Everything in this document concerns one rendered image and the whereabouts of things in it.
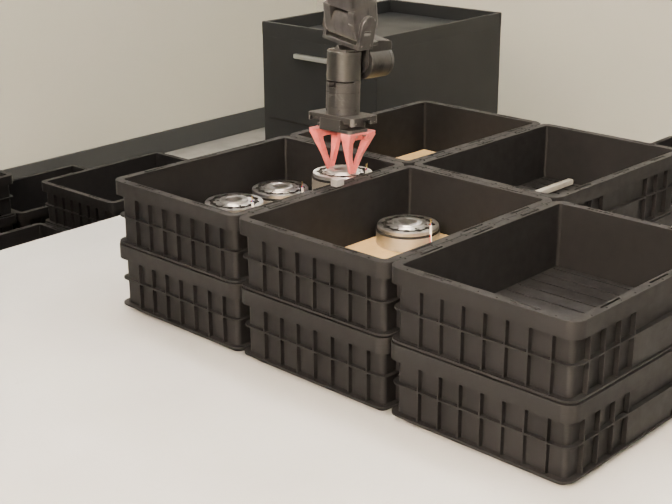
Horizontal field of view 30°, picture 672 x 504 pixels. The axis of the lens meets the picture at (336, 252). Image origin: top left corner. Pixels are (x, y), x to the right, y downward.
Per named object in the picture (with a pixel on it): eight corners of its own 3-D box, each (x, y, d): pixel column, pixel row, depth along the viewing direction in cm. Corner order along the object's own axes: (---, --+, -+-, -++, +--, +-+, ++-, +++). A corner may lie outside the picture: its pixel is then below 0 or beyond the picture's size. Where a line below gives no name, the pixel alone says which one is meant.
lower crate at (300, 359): (384, 420, 174) (384, 340, 170) (238, 359, 193) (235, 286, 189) (549, 336, 201) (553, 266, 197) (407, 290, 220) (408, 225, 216)
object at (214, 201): (226, 217, 210) (226, 213, 209) (193, 203, 217) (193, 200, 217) (275, 205, 216) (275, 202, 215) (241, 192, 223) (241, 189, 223)
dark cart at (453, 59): (370, 339, 375) (372, 38, 345) (264, 302, 403) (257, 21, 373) (491, 283, 418) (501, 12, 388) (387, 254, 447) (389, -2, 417)
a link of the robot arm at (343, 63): (319, 43, 206) (346, 47, 202) (347, 40, 211) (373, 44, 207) (319, 85, 208) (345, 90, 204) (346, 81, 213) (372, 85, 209)
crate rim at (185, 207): (233, 232, 186) (233, 217, 186) (111, 192, 206) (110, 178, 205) (408, 177, 214) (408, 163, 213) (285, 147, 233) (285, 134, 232)
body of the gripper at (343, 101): (333, 117, 215) (334, 74, 213) (378, 125, 209) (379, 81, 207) (306, 121, 211) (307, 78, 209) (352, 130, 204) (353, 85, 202)
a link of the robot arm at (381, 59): (324, 3, 205) (364, 17, 200) (369, -1, 213) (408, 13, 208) (313, 73, 210) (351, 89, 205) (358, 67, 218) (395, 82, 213)
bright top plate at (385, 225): (405, 241, 198) (405, 237, 197) (364, 225, 205) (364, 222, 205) (451, 228, 203) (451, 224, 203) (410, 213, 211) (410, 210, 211)
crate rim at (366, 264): (385, 281, 167) (385, 264, 166) (234, 232, 186) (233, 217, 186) (556, 213, 194) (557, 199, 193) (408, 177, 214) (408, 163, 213)
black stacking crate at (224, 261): (236, 292, 190) (233, 220, 186) (116, 248, 209) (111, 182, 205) (406, 230, 217) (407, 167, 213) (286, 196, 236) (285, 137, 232)
